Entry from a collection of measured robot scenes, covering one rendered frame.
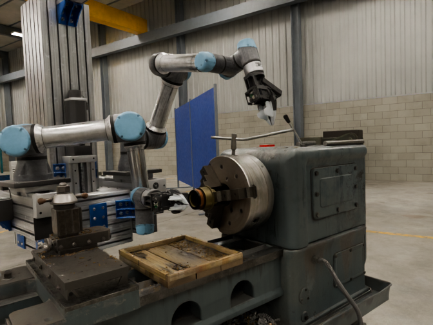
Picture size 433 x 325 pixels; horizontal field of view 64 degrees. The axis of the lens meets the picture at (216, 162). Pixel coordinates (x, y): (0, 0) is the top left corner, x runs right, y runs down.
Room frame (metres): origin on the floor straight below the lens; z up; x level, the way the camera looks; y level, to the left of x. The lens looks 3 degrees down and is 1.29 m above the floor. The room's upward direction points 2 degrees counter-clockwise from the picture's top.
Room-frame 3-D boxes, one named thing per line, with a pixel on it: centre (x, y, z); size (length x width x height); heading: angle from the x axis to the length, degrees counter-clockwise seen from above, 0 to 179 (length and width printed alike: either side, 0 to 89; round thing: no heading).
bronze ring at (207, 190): (1.30, 0.05, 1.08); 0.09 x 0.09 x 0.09; 39
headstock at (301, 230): (1.66, -0.36, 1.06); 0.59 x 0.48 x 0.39; 129
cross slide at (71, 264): (1.02, 0.44, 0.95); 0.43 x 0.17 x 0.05; 39
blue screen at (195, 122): (8.25, 0.56, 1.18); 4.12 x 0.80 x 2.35; 17
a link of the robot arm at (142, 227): (1.46, 0.31, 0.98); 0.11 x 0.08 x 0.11; 11
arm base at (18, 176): (1.48, 0.79, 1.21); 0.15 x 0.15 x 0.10
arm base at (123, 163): (1.85, 0.45, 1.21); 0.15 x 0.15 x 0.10
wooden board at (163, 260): (1.23, 0.15, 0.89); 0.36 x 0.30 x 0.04; 39
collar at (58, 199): (1.07, 0.48, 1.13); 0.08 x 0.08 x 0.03
